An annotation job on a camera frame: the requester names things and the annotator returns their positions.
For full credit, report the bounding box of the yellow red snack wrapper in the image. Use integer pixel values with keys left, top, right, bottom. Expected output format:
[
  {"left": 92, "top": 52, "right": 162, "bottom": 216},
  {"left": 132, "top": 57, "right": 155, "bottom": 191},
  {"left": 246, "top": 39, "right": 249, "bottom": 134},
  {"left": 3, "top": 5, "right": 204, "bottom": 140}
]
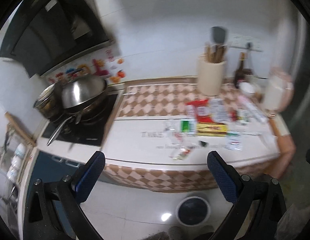
[{"left": 196, "top": 122, "right": 228, "bottom": 137}]

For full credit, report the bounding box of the green white medicine box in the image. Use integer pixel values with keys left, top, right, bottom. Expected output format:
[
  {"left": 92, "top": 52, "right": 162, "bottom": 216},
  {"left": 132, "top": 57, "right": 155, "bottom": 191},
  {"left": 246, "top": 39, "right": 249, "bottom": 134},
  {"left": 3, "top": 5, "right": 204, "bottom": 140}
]
[{"left": 180, "top": 119, "right": 197, "bottom": 135}]

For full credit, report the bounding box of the red white sugar bag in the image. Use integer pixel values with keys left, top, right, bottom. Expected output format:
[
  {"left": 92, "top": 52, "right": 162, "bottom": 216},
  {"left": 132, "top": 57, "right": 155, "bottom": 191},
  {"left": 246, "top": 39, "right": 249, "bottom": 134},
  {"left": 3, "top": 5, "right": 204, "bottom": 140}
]
[{"left": 185, "top": 99, "right": 212, "bottom": 123}]

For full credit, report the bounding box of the white trash bin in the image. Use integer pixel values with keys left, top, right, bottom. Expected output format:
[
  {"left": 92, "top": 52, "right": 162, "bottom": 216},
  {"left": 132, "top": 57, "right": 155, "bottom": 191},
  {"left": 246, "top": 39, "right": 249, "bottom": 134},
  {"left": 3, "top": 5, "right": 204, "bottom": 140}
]
[{"left": 176, "top": 196, "right": 211, "bottom": 227}]

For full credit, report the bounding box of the blue cabinet door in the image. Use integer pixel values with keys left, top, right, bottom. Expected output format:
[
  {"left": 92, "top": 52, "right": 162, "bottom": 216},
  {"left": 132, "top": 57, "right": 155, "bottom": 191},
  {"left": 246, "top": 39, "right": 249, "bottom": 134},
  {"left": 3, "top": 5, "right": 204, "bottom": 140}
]
[{"left": 25, "top": 151, "right": 82, "bottom": 239}]

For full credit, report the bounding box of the small white sachet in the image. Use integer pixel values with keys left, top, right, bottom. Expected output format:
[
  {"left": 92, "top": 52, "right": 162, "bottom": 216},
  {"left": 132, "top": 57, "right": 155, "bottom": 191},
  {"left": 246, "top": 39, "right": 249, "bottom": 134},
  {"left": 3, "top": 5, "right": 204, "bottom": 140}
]
[{"left": 225, "top": 132, "right": 242, "bottom": 151}]

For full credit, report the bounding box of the black induction cooktop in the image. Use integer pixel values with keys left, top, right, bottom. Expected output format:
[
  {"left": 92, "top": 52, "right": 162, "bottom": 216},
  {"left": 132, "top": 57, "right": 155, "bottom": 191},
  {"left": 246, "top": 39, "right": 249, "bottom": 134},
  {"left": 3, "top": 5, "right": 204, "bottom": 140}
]
[{"left": 56, "top": 91, "right": 119, "bottom": 146}]

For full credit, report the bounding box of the clear plastic wrapper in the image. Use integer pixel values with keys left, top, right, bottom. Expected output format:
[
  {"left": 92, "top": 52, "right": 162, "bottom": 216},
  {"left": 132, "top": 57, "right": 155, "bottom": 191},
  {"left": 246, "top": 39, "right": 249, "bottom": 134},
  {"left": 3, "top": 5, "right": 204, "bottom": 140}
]
[{"left": 170, "top": 146, "right": 191, "bottom": 160}]

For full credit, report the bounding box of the pink white long box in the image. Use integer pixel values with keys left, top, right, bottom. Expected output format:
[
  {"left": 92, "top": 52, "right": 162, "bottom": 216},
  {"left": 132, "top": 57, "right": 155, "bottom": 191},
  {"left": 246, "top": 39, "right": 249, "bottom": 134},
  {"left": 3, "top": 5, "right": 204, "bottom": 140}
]
[{"left": 237, "top": 95, "right": 268, "bottom": 124}]

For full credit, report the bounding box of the steel pot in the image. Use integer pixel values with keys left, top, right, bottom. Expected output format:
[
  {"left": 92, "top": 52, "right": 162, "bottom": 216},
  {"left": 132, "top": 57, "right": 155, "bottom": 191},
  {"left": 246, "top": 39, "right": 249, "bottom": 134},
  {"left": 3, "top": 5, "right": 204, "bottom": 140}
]
[{"left": 33, "top": 81, "right": 64, "bottom": 121}]

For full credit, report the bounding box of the white pink electric kettle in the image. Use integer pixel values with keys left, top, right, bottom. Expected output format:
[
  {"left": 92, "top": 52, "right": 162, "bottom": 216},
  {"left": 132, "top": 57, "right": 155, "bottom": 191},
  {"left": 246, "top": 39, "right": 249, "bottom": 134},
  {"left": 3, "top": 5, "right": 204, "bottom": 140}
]
[{"left": 261, "top": 67, "right": 294, "bottom": 113}]

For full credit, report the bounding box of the white ceramic bowl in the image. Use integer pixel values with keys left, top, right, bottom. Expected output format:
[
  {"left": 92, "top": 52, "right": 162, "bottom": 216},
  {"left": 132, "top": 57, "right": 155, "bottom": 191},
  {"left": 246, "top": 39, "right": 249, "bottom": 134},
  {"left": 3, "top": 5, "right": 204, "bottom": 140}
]
[{"left": 239, "top": 82, "right": 255, "bottom": 98}]

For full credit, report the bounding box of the steel wok lid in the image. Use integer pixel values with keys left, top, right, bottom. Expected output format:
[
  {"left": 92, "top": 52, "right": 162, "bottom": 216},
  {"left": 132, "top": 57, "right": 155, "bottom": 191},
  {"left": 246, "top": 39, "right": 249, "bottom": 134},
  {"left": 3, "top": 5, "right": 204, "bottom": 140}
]
[{"left": 61, "top": 75, "right": 107, "bottom": 109}]

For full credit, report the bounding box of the dark glass sauce bottle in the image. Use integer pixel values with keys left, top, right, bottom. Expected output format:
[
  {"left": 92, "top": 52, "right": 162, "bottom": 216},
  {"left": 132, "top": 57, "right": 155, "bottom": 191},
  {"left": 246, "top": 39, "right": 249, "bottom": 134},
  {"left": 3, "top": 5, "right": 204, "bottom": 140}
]
[{"left": 233, "top": 52, "right": 246, "bottom": 88}]

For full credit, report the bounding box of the checkered counter mat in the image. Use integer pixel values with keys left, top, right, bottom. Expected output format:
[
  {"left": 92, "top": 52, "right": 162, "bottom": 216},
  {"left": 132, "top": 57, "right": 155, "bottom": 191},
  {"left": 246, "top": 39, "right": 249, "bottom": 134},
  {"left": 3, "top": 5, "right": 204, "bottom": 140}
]
[{"left": 102, "top": 82, "right": 280, "bottom": 192}]

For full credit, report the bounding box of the cream utensil holder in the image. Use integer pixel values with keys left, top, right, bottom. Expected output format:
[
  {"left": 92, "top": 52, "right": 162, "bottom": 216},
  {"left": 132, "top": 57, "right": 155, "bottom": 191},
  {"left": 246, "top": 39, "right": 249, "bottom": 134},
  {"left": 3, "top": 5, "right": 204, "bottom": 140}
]
[{"left": 197, "top": 55, "right": 226, "bottom": 96}]

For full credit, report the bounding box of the black spatula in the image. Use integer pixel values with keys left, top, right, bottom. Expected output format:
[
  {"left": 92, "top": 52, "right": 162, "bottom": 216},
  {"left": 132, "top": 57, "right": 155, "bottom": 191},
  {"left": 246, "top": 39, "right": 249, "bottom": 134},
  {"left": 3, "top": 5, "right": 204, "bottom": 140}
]
[{"left": 211, "top": 26, "right": 228, "bottom": 45}]

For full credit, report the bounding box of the black range hood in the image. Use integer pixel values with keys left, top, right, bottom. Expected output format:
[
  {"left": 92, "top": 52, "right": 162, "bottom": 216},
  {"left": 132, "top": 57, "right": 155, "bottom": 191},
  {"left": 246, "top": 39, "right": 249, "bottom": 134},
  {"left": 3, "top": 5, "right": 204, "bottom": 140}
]
[{"left": 0, "top": 0, "right": 112, "bottom": 76}]

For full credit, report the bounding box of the wall power strip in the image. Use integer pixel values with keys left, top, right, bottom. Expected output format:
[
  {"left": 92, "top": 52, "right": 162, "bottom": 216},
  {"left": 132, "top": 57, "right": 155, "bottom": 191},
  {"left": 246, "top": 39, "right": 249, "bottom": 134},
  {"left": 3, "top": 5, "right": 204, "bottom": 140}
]
[{"left": 228, "top": 33, "right": 263, "bottom": 52}]

